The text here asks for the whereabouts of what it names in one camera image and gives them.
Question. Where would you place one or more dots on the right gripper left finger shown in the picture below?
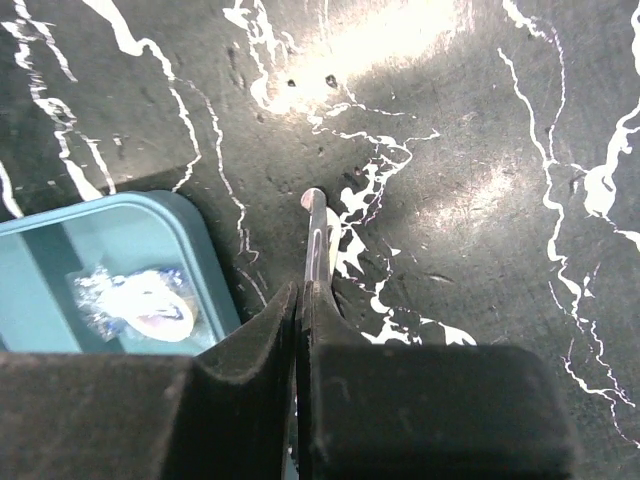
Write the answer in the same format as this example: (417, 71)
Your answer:
(222, 414)

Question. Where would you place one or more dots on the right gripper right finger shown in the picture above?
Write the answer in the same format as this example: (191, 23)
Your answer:
(370, 411)

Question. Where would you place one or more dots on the dark blue divided tray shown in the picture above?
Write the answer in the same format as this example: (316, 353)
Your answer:
(129, 273)

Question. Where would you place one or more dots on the small scissors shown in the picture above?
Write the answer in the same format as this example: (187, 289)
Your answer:
(324, 234)

